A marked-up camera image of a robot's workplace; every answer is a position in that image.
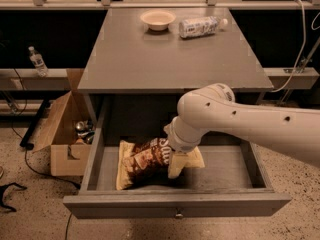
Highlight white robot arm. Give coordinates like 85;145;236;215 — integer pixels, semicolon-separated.
164;83;320;167

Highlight brown chip bag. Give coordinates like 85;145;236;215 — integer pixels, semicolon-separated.
116;138;205;190

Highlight white paper bowl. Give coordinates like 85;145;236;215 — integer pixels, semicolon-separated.
140;9;176;31

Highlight right low shelf rail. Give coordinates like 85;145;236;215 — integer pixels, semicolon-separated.
264;67;319;90

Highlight cardboard box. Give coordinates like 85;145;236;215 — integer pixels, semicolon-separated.
33;69;91;176

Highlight open grey drawer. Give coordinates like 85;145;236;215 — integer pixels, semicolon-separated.
63;95;291;219

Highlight black floor cable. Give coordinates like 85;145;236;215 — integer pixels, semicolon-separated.
0;42;82;240

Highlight low shelf rail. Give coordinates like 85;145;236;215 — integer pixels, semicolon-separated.
0;69;71;91
264;67;319;90

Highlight lying plastic water bottle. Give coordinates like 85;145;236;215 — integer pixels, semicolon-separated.
179;16;229;39

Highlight grey cabinet counter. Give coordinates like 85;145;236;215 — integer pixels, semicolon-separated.
78;7;273;119

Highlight metal cans in box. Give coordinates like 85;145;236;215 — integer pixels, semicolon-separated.
75;120;95;144

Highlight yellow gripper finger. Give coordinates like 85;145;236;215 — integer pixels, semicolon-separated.
168;152;188;179

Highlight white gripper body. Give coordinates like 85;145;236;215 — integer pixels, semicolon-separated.
164;116;204;153

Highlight left low shelf rail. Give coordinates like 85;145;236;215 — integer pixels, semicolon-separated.
0;69;71;91

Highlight black strap on floor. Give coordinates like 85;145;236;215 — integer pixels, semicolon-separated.
0;182;28;213

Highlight upright water bottle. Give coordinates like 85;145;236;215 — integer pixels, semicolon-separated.
28;46;48;77

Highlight drawer knob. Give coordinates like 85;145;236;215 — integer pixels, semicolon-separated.
175;209;184;219

